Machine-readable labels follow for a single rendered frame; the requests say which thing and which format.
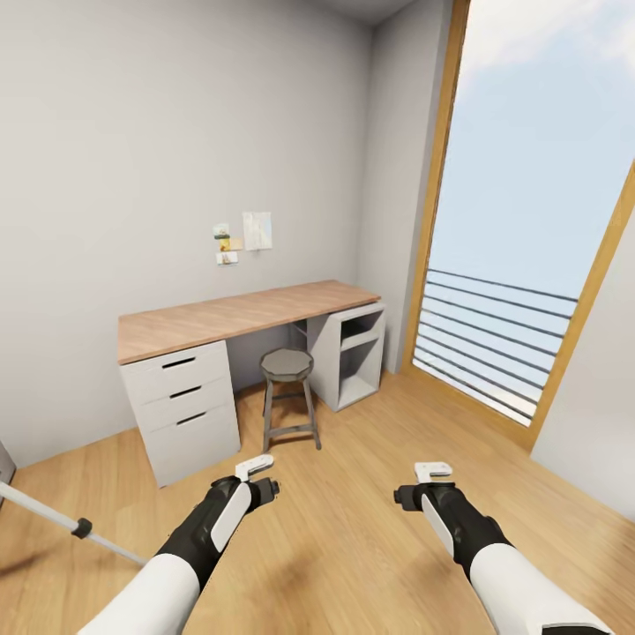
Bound camera tripod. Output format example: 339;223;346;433
0;482;146;565

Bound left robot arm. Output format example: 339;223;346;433
75;454;280;635

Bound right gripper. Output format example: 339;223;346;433
393;483;427;512

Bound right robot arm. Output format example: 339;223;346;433
393;462;615;635

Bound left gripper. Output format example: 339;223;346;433
247;477;280;512

